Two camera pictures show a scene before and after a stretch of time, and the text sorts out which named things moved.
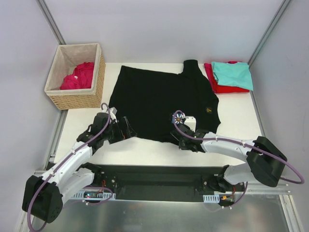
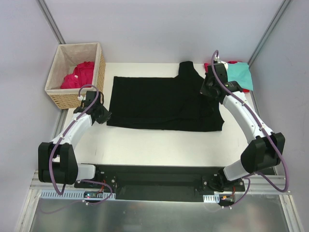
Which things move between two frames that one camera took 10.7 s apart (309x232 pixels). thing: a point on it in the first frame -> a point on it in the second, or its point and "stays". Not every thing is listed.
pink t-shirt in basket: [81, 78] stays
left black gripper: [121, 130] -> [103, 115]
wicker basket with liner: [76, 79] stays
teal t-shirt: [237, 74] stays
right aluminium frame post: [283, 8] stays
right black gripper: [182, 133] -> [206, 87]
